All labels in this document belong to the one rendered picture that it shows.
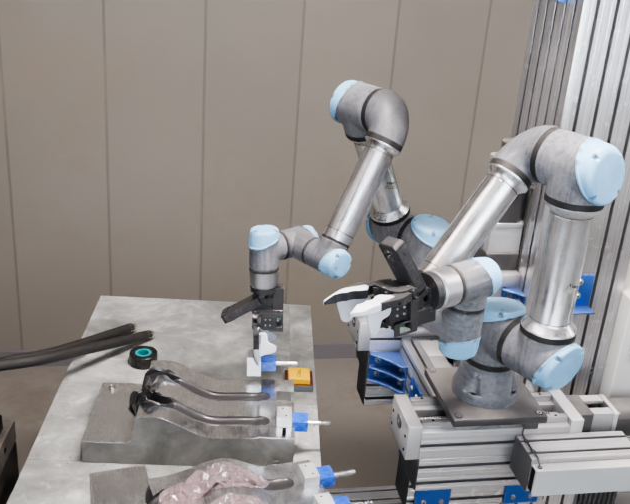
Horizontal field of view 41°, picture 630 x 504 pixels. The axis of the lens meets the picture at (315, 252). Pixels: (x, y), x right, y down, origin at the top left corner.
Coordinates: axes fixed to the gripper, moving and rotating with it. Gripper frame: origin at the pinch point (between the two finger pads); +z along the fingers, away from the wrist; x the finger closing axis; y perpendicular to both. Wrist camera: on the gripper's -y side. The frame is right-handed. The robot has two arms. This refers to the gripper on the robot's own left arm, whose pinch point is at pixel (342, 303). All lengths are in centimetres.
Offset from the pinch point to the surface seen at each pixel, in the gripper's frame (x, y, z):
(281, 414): 50, 48, -20
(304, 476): 32, 54, -14
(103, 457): 69, 55, 18
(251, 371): 70, 45, -24
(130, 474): 48, 49, 20
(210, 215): 217, 43, -94
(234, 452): 52, 55, -8
